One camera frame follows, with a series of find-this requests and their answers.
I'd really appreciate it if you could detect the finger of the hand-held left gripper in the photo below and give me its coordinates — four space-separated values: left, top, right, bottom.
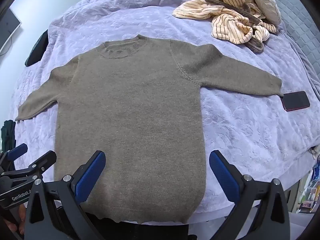
0 144 28 172
0 151 57 188

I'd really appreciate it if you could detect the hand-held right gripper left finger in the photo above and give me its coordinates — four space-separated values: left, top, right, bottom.
24 151 106 240

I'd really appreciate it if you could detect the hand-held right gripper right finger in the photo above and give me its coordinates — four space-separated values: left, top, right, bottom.
209 150 291 240

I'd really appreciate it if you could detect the brown knit sweater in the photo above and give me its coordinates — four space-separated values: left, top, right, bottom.
15 34 284 224

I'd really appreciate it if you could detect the person's left hand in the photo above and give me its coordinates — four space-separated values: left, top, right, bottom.
0 204 27 237

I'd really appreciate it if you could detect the dark green cloth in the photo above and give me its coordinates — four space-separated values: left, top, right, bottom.
0 120 17 153

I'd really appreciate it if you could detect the lavender embossed blanket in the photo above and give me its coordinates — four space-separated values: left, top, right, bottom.
10 0 320 218

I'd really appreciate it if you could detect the bedside clutter of small items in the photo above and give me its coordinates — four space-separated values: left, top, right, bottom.
295 145 320 213

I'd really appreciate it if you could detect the black cloth item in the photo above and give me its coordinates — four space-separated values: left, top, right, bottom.
24 29 49 67

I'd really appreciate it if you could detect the dark red smartphone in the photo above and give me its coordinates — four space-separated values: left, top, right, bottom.
281 91 311 112

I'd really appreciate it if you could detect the cream striped fleece garment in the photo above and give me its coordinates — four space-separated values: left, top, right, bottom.
172 0 279 53

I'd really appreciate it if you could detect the grey quilted headboard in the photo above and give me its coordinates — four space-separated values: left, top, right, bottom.
265 0 320 105

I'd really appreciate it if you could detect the beige leaf pattern pillow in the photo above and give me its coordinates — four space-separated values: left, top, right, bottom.
241 0 282 26

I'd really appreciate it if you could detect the black television cable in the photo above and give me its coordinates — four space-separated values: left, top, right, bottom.
0 35 13 56

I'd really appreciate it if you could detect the white framed wall television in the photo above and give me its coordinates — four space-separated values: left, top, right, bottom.
0 8 22 55

